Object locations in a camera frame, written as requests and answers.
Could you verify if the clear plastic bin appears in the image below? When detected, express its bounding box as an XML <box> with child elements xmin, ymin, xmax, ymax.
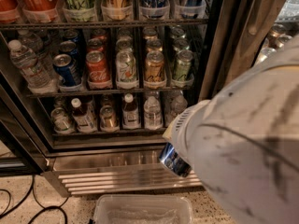
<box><xmin>93</xmin><ymin>194</ymin><xmax>193</xmax><ymax>224</ymax></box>

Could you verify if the front red coca-cola can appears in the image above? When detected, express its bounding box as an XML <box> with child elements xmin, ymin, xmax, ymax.
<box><xmin>86</xmin><ymin>50</ymin><xmax>110</xmax><ymax>83</ymax></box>

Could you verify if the front blue pepsi can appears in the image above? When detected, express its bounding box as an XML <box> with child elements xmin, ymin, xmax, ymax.
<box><xmin>53</xmin><ymin>54</ymin><xmax>81</xmax><ymax>87</ymax></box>

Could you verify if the brown tea bottle centre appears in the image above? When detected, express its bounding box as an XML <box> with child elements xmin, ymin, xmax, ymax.
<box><xmin>122</xmin><ymin>93</ymin><xmax>140</xmax><ymax>130</ymax></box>

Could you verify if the brown tea bottle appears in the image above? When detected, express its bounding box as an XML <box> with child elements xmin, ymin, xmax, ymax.
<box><xmin>122</xmin><ymin>93</ymin><xmax>140</xmax><ymax>130</ymax></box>
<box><xmin>71</xmin><ymin>98</ymin><xmax>96</xmax><ymax>133</ymax></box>

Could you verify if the stainless steel fridge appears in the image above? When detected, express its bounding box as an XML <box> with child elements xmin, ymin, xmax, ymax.
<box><xmin>0</xmin><ymin>0</ymin><xmax>298</xmax><ymax>196</ymax></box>

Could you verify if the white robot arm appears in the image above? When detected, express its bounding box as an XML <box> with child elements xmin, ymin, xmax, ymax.
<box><xmin>164</xmin><ymin>36</ymin><xmax>299</xmax><ymax>224</ymax></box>

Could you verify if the front white-green soda can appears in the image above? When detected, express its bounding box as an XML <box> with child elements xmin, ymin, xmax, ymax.
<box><xmin>116</xmin><ymin>51</ymin><xmax>136</xmax><ymax>82</ymax></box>

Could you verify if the gold can bottom shelf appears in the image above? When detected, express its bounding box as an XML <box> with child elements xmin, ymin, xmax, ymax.
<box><xmin>100</xmin><ymin>105</ymin><xmax>117</xmax><ymax>128</ymax></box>

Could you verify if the brown tea bottle left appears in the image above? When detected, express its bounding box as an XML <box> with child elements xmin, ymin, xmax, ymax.
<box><xmin>71</xmin><ymin>98</ymin><xmax>96</xmax><ymax>133</ymax></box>

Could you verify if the black floor cable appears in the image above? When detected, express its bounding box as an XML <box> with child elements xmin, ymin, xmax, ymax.
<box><xmin>0</xmin><ymin>175</ymin><xmax>69</xmax><ymax>224</ymax></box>

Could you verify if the front gold soda can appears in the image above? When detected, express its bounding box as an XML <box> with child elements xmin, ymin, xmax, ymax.
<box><xmin>145</xmin><ymin>51</ymin><xmax>164</xmax><ymax>82</ymax></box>

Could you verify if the small water bottle bottom shelf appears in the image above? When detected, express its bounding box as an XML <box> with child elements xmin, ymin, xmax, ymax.
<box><xmin>144</xmin><ymin>96</ymin><xmax>163</xmax><ymax>130</ymax></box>

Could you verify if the green-white can bottom shelf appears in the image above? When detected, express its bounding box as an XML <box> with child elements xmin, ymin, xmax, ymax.
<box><xmin>50</xmin><ymin>107</ymin><xmax>75</xmax><ymax>134</ymax></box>

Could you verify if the front water bottle middle shelf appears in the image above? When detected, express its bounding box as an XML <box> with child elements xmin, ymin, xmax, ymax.
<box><xmin>8</xmin><ymin>40</ymin><xmax>50</xmax><ymax>88</ymax></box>

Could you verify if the front green soda can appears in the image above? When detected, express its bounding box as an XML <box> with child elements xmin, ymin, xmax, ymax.
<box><xmin>172</xmin><ymin>49</ymin><xmax>193</xmax><ymax>81</ymax></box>

